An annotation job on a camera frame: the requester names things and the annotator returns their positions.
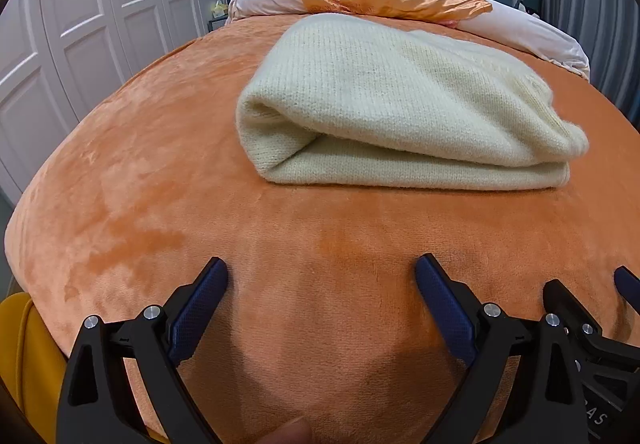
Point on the white panelled wardrobe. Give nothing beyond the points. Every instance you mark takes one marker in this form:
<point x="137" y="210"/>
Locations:
<point x="100" y="24"/>

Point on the person's left hand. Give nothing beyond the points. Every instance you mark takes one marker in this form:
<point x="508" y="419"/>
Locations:
<point x="287" y="431"/>

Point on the cream knitted sweater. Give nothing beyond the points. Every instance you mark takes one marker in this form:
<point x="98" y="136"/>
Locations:
<point x="400" y="99"/>

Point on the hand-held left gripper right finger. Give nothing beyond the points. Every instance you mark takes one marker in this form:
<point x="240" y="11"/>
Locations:
<point x="445" y="304"/>

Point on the bedside table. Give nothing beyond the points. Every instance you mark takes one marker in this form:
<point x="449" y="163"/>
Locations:
<point x="216" y="24"/>

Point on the orange fleece blanket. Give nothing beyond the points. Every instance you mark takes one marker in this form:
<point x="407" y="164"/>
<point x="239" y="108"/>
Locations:
<point x="175" y="149"/>

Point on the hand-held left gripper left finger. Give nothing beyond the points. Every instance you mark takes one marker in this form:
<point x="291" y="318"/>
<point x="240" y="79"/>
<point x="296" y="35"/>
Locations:
<point x="200" y="304"/>

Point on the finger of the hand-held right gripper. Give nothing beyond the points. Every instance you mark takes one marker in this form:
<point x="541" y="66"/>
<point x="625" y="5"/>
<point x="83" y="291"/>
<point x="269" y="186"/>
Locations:
<point x="570" y="306"/>
<point x="629" y="286"/>

